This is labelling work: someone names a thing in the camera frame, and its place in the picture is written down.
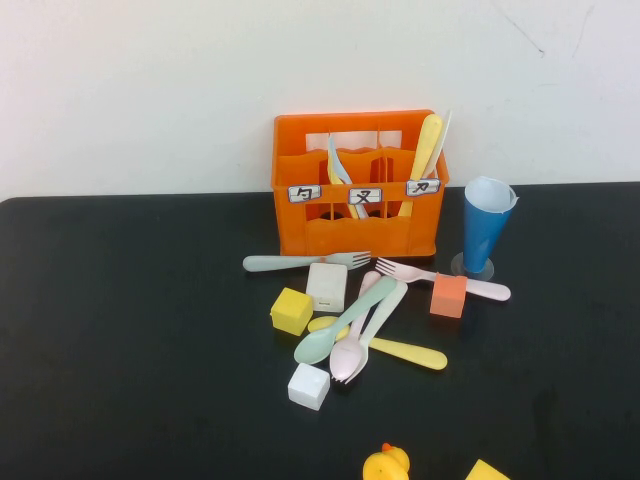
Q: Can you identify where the green plastic spoon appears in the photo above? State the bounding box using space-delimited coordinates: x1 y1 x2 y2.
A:
293 275 398 365

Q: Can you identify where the pink plastic spoon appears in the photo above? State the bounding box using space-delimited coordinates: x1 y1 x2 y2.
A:
329 270 382 380

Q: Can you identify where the orange plastic cutlery holder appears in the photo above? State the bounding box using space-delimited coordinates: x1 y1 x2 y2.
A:
272 108 450 259

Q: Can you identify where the small yellow plastic cutlery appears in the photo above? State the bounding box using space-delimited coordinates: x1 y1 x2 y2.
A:
327 149 362 220

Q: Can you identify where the white rectangular box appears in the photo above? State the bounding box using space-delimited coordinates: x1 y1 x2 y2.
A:
305 262 348 314

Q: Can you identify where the white paper character label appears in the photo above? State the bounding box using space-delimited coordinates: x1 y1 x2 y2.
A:
405 177 442 198
347 186 385 206
287 184 323 205

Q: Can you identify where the grey-green plastic fork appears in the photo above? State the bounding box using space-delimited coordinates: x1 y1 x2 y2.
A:
242 251 372 274

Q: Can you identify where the yellow cube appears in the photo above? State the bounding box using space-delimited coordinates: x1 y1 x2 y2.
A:
269 286 315 337

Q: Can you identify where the white plastic fork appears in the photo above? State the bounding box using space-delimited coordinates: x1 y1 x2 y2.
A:
344 280 410 385

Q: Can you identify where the long yellow plastic knife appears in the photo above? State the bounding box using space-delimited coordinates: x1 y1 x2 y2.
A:
397 113 445 219

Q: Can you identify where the clear round cup base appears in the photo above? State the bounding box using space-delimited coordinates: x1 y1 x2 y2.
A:
450 251 496 281

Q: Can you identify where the orange cube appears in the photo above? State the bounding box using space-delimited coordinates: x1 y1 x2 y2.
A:
429 272 469 319

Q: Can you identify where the white cube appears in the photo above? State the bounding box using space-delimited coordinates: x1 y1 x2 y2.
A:
287 362 332 412

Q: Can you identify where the yellow plastic spoon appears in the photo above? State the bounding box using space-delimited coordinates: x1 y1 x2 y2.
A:
307 315 449 372

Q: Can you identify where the blue paper cone cup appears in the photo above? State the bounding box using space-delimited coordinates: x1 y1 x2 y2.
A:
463 174 521 275

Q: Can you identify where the white plastic knife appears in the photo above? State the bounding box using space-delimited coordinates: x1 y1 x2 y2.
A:
432 109 454 179

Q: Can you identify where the pink plastic fork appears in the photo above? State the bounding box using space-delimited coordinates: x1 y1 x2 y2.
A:
374 256 512 303

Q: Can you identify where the yellow rubber duck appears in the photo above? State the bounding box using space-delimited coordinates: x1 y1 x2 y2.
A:
362 442 412 480

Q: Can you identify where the yellow foam block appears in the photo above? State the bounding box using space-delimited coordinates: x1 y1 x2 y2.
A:
464 458 511 480

